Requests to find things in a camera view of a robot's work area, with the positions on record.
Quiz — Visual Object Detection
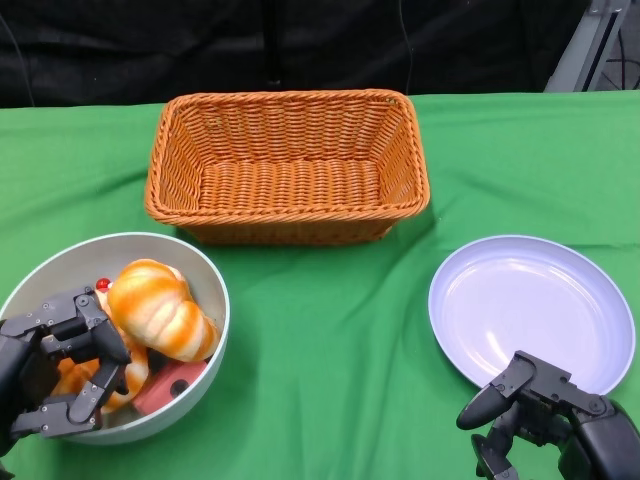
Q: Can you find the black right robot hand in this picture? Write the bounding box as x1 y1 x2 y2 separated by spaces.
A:
455 349 640 480

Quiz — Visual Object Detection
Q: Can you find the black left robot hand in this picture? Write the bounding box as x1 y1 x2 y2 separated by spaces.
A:
0 285 133 457

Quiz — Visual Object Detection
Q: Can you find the oval orange striped bread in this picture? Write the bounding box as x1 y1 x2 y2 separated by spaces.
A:
106 258 221 364

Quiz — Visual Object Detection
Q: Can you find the ring-shaped orange striped bread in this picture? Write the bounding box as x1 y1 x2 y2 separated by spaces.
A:
49 344 151 414

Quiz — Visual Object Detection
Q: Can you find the lavender round plate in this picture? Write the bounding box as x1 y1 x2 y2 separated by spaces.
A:
427 234 632 399

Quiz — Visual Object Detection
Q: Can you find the thin black hanging cable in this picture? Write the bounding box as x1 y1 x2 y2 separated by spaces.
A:
397 0 415 96

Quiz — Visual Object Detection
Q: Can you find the grey-green round bowl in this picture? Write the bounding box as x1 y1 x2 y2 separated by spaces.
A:
0 231 230 446

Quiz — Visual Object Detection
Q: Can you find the black vertical pole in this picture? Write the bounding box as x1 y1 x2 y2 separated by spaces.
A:
264 0 285 87

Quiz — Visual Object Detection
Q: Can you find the green tablecloth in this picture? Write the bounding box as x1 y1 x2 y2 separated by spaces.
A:
0 88 640 480

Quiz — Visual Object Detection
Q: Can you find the pink cake slice black dot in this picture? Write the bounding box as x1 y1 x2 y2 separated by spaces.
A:
132 360 209 417

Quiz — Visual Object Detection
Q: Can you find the orange wicker basket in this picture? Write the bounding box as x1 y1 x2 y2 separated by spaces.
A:
143 88 431 246

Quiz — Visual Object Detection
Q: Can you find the grey aluminium frame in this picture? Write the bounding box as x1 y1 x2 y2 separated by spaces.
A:
542 0 626 94

